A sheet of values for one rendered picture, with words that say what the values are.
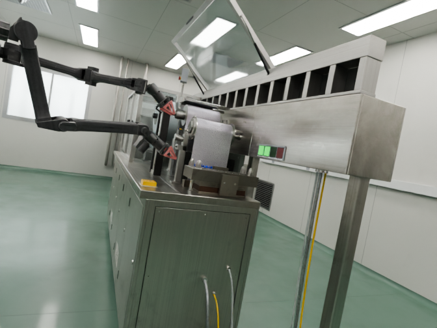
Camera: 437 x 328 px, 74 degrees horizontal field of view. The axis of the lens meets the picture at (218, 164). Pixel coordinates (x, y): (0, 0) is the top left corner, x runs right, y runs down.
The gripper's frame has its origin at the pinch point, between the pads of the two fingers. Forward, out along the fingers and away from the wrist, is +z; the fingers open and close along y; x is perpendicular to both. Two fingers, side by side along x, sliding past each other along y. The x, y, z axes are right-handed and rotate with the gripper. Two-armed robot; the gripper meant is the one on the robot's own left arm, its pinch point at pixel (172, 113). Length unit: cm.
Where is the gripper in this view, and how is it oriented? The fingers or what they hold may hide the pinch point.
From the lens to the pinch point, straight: 173.8
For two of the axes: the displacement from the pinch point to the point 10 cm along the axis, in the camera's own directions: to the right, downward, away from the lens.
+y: 3.8, 1.1, -9.2
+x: 7.1, -6.7, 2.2
